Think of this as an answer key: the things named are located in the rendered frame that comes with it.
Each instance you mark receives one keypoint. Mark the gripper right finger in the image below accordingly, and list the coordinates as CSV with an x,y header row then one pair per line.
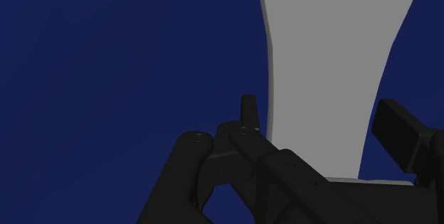
x,y
399,129

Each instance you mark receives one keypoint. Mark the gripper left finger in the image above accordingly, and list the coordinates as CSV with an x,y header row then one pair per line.
x,y
187,181

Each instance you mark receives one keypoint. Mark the grey flared flat object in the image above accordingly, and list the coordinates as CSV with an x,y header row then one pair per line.
x,y
326,77

